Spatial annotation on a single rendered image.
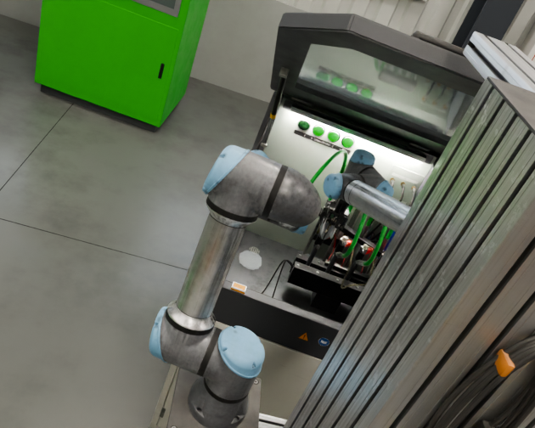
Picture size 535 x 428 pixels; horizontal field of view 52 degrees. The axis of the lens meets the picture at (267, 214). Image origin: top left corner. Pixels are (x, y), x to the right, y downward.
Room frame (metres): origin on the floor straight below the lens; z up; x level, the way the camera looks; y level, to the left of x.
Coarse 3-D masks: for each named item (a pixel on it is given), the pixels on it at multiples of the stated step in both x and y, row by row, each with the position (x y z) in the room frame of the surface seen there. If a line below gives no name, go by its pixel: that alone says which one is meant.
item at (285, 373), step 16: (272, 352) 1.42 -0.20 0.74; (288, 352) 1.42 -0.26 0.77; (272, 368) 1.42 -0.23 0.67; (288, 368) 1.42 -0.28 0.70; (304, 368) 1.43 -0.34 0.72; (272, 384) 1.42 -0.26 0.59; (288, 384) 1.43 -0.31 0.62; (304, 384) 1.43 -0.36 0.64; (272, 400) 1.42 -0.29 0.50; (288, 400) 1.43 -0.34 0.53; (160, 416) 1.41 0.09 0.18; (288, 416) 1.43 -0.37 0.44
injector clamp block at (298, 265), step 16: (304, 256) 1.71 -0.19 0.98; (304, 272) 1.63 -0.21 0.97; (320, 272) 1.66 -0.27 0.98; (336, 272) 1.70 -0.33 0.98; (304, 288) 1.63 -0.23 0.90; (320, 288) 1.64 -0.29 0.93; (336, 288) 1.64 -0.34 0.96; (352, 288) 1.64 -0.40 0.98; (320, 304) 1.64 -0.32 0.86; (336, 304) 1.64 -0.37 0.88; (352, 304) 1.64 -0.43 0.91
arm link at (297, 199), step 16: (288, 176) 0.97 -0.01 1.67; (304, 176) 1.02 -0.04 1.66; (288, 192) 0.95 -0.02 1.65; (304, 192) 0.97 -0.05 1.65; (272, 208) 0.94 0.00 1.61; (288, 208) 0.94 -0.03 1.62; (304, 208) 0.96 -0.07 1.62; (320, 208) 1.03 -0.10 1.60; (288, 224) 1.14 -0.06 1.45; (304, 224) 1.00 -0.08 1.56
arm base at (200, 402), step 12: (204, 384) 0.87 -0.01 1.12; (192, 396) 0.87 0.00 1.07; (204, 396) 0.85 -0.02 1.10; (216, 396) 0.84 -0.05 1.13; (192, 408) 0.84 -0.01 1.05; (204, 408) 0.84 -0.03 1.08; (216, 408) 0.83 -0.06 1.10; (228, 408) 0.84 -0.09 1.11; (240, 408) 0.87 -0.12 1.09; (204, 420) 0.82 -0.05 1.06; (216, 420) 0.83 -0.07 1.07; (228, 420) 0.84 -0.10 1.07; (240, 420) 0.86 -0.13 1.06
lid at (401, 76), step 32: (288, 32) 1.29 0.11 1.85; (320, 32) 1.21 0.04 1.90; (352, 32) 1.16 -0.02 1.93; (384, 32) 1.17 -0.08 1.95; (416, 32) 1.22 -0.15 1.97; (288, 64) 1.55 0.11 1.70; (320, 64) 1.51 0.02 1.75; (352, 64) 1.40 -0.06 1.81; (384, 64) 1.32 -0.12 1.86; (416, 64) 1.19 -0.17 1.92; (448, 64) 1.17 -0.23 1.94; (320, 96) 1.81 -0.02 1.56; (352, 96) 1.72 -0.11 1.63; (384, 96) 1.59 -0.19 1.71; (416, 96) 1.47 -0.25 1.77; (448, 96) 1.38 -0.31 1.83; (384, 128) 1.92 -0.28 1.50; (416, 128) 1.82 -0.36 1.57; (448, 128) 1.67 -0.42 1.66
